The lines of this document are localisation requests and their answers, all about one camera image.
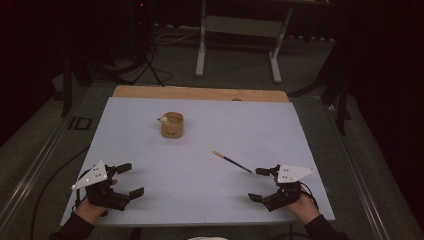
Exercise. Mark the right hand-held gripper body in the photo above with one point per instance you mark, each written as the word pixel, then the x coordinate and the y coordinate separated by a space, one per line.
pixel 286 195

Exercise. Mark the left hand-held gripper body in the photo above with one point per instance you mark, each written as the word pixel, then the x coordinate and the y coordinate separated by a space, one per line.
pixel 100 195

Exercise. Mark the black pencil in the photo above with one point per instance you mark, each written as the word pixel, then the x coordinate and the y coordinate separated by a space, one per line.
pixel 232 161

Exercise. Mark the round wooden pen holder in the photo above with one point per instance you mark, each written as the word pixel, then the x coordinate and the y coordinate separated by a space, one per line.
pixel 172 128

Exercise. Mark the person's left hand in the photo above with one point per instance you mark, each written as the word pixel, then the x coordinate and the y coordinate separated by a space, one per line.
pixel 87 210

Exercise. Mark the person's right hand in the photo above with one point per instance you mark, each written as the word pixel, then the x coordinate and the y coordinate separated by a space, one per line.
pixel 304 209

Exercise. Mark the white table board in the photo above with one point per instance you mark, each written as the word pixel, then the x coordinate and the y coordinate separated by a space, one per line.
pixel 206 186

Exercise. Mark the black floor socket box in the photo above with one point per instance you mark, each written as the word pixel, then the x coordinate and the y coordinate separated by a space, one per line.
pixel 80 123

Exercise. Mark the black metal stand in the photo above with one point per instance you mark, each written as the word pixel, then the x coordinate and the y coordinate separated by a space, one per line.
pixel 66 86
pixel 342 106

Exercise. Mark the wooden table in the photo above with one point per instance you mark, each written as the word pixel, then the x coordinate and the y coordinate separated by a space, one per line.
pixel 200 93

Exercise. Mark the black tripod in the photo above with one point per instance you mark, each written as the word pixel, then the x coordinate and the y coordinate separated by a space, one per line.
pixel 146 60

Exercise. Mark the metal floor rail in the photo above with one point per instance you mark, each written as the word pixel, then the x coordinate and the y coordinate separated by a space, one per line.
pixel 30 173
pixel 360 186

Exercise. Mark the white metal desk frame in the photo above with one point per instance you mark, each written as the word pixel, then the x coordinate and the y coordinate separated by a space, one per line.
pixel 201 50

